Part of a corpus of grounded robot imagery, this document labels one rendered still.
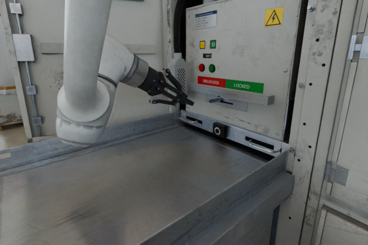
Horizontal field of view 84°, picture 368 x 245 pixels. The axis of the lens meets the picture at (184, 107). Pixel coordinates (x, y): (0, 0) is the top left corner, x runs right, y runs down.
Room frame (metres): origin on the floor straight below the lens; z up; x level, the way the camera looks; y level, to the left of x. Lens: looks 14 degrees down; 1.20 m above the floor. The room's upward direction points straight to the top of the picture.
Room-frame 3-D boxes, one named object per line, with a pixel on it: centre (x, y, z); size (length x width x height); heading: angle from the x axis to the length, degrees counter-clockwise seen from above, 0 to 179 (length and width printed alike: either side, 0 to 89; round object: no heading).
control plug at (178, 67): (0.92, 0.02, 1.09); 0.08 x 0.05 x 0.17; 130
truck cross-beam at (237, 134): (0.81, -0.17, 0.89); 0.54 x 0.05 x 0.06; 40
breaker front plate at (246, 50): (0.80, -0.16, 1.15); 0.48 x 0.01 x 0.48; 40
